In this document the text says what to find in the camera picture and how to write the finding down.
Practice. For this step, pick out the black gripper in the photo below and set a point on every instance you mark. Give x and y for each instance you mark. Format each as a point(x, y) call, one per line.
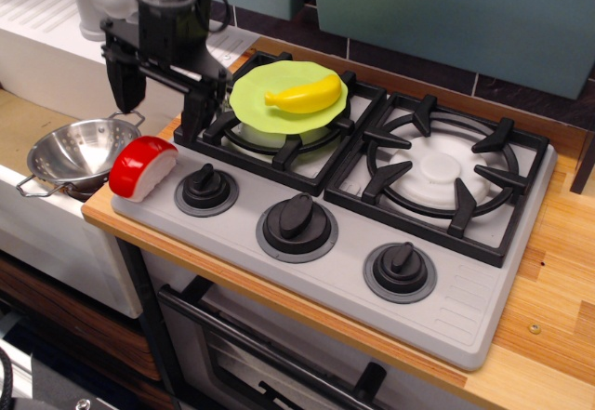
point(168, 45)

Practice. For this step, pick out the green plastic plate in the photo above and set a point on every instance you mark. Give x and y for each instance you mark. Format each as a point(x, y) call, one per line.
point(247, 97)

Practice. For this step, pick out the yellow toy banana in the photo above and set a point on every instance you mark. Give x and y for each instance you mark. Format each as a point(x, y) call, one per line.
point(309, 98)

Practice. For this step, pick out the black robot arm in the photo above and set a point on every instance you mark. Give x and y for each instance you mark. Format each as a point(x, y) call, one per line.
point(168, 45)

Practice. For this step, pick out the red white toy sushi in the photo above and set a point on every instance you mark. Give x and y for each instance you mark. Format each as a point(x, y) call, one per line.
point(140, 166)

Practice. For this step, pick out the grey toy faucet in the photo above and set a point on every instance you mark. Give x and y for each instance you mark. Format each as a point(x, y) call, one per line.
point(93, 12)

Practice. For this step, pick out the black left stove knob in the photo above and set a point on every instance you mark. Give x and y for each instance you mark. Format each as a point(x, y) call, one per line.
point(206, 192)

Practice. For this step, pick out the black stove knob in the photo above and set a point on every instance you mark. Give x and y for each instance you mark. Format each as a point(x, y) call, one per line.
point(206, 192)
point(400, 273)
point(297, 230)

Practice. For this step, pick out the steel colander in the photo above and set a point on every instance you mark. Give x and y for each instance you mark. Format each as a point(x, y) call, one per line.
point(77, 159)

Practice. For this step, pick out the white toy sink unit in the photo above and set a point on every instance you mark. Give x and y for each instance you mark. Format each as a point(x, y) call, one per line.
point(50, 76)

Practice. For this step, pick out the black left burner grate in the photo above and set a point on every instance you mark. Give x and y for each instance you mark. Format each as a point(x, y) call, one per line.
point(304, 161)

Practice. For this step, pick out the black burner grate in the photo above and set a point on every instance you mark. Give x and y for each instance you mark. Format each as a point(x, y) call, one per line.
point(467, 184)
point(304, 161)

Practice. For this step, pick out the grey toy stove top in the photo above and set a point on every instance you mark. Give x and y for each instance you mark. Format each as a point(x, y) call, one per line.
point(456, 322)

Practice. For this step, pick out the black middle stove knob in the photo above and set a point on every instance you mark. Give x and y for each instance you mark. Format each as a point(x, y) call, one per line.
point(297, 230)

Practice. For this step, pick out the toy oven door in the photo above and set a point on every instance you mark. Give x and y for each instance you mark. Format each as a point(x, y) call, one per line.
point(257, 358)

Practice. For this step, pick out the black right stove knob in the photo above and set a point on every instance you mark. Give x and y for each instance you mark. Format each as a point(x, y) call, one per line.
point(400, 273)

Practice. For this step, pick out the black right burner grate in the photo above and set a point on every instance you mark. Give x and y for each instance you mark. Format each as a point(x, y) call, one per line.
point(467, 184)

